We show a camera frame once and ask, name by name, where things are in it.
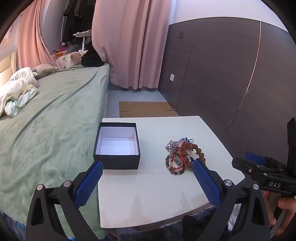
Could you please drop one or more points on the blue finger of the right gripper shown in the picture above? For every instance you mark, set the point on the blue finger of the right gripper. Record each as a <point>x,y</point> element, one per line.
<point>249,156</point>

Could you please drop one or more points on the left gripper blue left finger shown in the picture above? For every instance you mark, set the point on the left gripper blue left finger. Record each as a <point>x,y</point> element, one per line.
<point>85,183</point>

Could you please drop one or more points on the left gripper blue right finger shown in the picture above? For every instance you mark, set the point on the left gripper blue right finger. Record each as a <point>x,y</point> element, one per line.
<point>211,189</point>

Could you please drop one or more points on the black jewelry box white inside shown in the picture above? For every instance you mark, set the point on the black jewelry box white inside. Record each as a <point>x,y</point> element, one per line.
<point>117,146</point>

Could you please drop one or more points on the person's right hand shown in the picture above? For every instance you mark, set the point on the person's right hand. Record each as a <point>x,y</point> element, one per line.
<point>280,211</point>

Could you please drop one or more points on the white table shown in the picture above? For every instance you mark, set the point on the white table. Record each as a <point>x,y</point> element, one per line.
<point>151,194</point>

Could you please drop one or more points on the bed with green blanket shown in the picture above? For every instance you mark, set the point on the bed with green blanket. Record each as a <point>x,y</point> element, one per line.
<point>52,138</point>

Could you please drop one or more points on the flattened cardboard sheet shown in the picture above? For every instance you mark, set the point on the flattened cardboard sheet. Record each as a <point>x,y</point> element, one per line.
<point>145,109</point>

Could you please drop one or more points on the white crumpled duvet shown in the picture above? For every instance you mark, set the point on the white crumpled duvet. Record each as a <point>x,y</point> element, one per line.
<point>18,91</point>

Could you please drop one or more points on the grey plush pillow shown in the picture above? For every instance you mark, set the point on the grey plush pillow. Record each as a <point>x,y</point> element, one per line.
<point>43,70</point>

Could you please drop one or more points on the patterned cream pillow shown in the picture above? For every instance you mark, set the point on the patterned cream pillow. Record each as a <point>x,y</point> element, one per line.
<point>70,60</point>

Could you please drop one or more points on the black cloth pile on bed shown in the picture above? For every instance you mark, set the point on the black cloth pile on bed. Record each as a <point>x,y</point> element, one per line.
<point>91,58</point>

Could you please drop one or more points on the pink curtain left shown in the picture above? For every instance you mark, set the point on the pink curtain left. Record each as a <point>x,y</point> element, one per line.
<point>32,49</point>

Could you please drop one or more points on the pink curtain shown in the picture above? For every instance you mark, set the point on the pink curtain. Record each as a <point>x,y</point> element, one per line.
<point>131,36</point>
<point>32,49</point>

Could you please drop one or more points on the pink curtain right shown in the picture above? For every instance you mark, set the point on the pink curtain right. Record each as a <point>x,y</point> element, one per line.
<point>131,36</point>

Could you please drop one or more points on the dark clothes on rack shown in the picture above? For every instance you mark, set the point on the dark clothes on rack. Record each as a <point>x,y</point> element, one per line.
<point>79,17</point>

